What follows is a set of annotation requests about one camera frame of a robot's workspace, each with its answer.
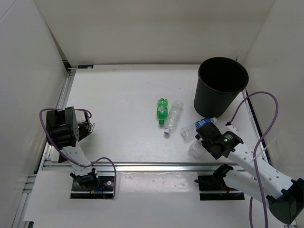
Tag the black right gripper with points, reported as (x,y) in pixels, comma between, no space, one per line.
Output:
(205,144)

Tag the blue label water bottle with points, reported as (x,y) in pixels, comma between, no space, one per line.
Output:
(190,132)

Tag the green plastic bottle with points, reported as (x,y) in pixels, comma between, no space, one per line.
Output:
(162,111)

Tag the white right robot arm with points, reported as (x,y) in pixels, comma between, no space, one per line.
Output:
(282,195)

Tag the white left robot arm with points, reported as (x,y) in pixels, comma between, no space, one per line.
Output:
(66,128)

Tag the black plastic waste bin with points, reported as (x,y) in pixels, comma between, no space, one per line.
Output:
(220,80)

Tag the clear crushed plastic bottle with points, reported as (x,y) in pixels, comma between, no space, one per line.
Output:
(173,117)

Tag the small blue corner label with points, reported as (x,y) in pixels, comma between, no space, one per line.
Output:
(85,66)

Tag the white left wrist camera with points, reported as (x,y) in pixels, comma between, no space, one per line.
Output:
(81,116)

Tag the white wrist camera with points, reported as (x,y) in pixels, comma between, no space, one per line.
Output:
(81,116)
(232,128)

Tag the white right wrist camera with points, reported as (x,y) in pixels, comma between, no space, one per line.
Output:
(232,128)

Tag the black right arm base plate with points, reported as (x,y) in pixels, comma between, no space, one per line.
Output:
(211,189)

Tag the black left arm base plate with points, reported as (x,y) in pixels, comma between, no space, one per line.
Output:
(104,189)

